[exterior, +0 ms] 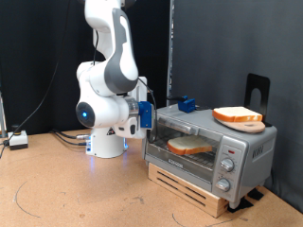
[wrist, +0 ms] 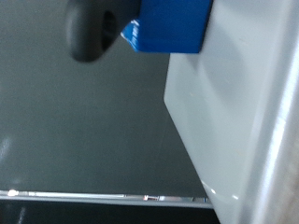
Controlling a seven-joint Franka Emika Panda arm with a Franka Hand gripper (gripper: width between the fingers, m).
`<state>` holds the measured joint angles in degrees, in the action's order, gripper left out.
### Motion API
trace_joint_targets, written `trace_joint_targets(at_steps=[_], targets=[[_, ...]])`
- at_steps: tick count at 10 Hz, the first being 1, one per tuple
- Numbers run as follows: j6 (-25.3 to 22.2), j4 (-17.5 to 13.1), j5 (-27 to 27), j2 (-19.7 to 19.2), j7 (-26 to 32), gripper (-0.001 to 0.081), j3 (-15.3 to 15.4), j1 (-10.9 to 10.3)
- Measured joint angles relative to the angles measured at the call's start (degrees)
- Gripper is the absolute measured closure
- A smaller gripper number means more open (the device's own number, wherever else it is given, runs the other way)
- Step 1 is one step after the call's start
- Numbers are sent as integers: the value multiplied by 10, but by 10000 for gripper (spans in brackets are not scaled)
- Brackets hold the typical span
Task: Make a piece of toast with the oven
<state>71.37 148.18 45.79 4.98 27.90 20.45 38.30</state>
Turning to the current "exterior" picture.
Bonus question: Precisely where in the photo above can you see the metal frame post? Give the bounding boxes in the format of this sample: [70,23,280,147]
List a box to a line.
[0,91,8,138]

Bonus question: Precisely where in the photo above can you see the silver oven knob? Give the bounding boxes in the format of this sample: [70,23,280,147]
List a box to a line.
[220,158,236,173]
[215,178,231,193]

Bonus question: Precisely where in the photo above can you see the dark grey backdrop curtain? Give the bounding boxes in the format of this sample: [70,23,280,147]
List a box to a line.
[171,0,303,214]

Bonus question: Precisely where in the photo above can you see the black metal bookend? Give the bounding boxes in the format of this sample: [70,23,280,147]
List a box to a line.
[244,73,273,128]

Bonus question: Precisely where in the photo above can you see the black backdrop curtain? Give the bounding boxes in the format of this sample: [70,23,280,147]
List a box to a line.
[0,0,171,136]

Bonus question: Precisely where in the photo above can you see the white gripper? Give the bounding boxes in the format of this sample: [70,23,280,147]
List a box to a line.
[127,76,150,140]

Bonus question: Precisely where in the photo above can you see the black foam pad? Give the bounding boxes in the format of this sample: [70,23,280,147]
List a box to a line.
[246,188,265,201]
[227,197,255,214]

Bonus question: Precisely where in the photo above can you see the wrist camera with blue bracket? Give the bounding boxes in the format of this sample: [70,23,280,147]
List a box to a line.
[137,100,155,130]

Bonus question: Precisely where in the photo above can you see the black base cable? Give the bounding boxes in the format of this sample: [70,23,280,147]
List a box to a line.
[53,131,89,147]

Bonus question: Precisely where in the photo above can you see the black camera cable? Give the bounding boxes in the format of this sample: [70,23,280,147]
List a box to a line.
[0,0,159,157]

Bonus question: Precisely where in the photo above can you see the silver toaster oven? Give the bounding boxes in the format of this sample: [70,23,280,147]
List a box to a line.
[140,104,278,210]

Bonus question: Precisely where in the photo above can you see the slatted wooden crate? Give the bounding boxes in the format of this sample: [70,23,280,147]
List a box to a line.
[148,163,229,218]

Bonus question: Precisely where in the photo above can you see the black cable with metal connector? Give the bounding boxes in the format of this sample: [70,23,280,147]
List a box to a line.
[50,128,93,141]

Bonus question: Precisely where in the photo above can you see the wire oven rack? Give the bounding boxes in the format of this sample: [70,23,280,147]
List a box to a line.
[151,133,219,168]

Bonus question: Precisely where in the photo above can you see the emergency stop button box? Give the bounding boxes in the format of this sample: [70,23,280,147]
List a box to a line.
[9,124,29,151]

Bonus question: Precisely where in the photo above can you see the white bread slice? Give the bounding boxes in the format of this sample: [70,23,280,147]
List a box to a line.
[211,106,263,123]
[167,135,213,156]

